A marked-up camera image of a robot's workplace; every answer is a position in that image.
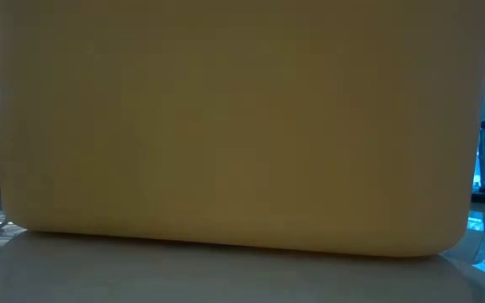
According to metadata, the yellow plastic bin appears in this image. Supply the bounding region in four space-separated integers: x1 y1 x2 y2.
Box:
0 0 485 258

